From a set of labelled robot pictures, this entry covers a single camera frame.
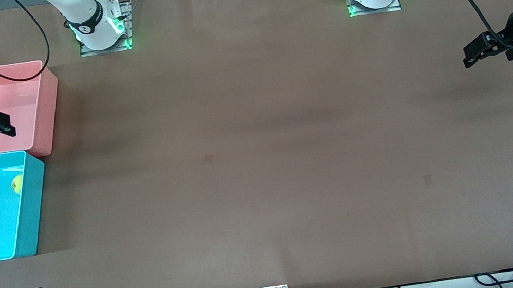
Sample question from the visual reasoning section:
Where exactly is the yellow tennis ball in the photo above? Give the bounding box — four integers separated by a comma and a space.
9, 174, 27, 196

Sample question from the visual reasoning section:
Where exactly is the pink plastic bin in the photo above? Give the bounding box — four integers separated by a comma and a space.
0, 56, 71, 165

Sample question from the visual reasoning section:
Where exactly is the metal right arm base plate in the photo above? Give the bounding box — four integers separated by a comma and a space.
72, 0, 138, 58

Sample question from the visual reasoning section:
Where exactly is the black flat loop cable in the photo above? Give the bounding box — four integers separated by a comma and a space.
474, 268, 513, 288

